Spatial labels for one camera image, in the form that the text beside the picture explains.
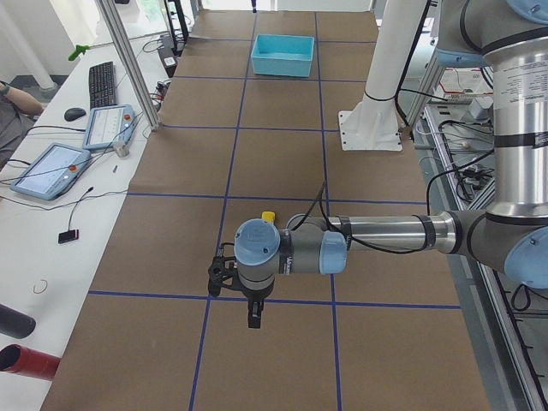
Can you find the yellow beetle toy car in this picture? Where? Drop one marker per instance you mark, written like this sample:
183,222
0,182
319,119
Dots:
269,216

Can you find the green plastic handle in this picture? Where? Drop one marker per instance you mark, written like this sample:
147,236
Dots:
78,51

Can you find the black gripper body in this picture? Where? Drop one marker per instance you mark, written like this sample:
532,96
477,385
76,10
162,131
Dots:
253,296

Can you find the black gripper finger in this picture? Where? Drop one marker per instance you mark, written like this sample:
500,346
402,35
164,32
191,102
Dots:
254,314

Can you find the white desk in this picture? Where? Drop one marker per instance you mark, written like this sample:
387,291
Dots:
30,227

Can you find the aluminium frame rail right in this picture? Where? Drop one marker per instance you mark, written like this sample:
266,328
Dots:
509,325

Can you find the near teach pendant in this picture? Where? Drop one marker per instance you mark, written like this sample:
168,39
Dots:
53,172

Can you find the black keyboard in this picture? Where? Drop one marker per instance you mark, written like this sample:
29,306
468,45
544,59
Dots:
102,85

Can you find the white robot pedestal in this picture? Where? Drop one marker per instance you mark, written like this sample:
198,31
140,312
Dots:
373,123

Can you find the far teach pendant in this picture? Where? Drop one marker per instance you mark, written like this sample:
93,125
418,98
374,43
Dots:
108,125

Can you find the black computer mouse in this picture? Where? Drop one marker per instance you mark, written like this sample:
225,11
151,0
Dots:
73,114

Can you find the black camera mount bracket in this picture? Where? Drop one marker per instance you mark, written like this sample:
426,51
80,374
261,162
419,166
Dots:
222,272

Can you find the person in grey shirt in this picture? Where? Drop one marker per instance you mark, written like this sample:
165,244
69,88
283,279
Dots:
18,110

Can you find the teach pendant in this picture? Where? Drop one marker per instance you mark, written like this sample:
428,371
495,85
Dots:
108,125
53,172

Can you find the light blue plastic bin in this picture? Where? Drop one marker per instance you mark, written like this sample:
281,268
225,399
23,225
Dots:
283,55

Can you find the black tube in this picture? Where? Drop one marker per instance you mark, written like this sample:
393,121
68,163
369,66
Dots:
15,324

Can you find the red tube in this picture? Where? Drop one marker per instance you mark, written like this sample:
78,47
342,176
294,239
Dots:
17,359

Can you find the aluminium frame post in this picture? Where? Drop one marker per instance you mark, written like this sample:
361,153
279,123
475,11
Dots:
129,61

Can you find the small black red device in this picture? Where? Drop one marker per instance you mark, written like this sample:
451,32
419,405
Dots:
68,236

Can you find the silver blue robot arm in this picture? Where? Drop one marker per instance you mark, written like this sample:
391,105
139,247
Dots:
509,235

